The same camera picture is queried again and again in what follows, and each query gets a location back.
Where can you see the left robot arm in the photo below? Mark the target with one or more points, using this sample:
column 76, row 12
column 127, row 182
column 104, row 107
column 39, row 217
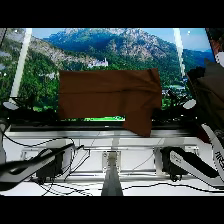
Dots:
column 23, row 168

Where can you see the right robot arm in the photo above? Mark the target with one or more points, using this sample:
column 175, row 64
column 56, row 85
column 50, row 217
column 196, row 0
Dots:
column 195, row 164

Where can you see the heap of clothes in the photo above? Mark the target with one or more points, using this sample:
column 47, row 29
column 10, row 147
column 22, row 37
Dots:
column 210, row 91

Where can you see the brown garment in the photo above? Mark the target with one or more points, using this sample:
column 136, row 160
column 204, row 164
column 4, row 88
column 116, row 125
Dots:
column 106, row 95

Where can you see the silver frame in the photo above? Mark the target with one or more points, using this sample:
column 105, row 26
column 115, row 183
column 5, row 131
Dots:
column 111, row 181

